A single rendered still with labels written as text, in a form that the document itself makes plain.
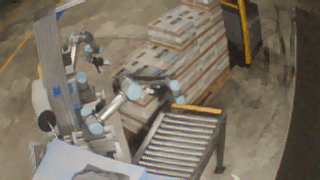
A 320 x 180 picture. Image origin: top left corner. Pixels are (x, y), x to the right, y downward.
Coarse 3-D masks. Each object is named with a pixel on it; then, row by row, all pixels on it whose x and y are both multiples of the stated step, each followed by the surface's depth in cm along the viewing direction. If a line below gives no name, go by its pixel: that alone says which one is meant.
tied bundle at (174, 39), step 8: (192, 24) 433; (152, 32) 441; (160, 32) 434; (168, 32) 427; (176, 32) 421; (184, 32) 426; (192, 32) 438; (152, 40) 448; (160, 40) 441; (168, 40) 434; (176, 40) 427; (184, 40) 430
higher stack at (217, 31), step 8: (184, 0) 466; (192, 0) 458; (200, 0) 449; (208, 0) 444; (216, 0) 458; (208, 8) 449; (216, 8) 462; (216, 16) 466; (216, 32) 477; (224, 32) 493; (216, 40) 480; (224, 40) 496; (216, 48) 485; (224, 48) 502; (216, 56) 491; (224, 56) 506; (216, 64) 499; (224, 64) 512; (224, 72) 517; (224, 80) 524
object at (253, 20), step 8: (224, 8) 519; (232, 8) 515; (248, 8) 517; (256, 8) 524; (224, 16) 530; (232, 16) 519; (248, 16) 505; (256, 16) 530; (224, 24) 540; (232, 24) 529; (240, 24) 518; (248, 24) 511; (256, 24) 535; (232, 32) 539; (240, 32) 528; (248, 32) 517; (256, 32) 541; (232, 40) 549; (240, 40) 537; (256, 40) 547; (256, 48) 551
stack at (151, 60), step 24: (144, 48) 447; (168, 48) 444; (192, 48) 446; (120, 72) 422; (144, 72) 417; (168, 72) 427; (192, 72) 458; (216, 72) 501; (144, 96) 409; (192, 96) 473; (120, 120) 456; (144, 120) 427
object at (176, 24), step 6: (162, 18) 446; (168, 18) 444; (174, 18) 443; (180, 18) 442; (150, 24) 438; (156, 24) 436; (162, 24) 435; (168, 24) 434; (174, 24) 433; (180, 24) 432; (186, 24) 431; (174, 30) 423; (180, 30) 422
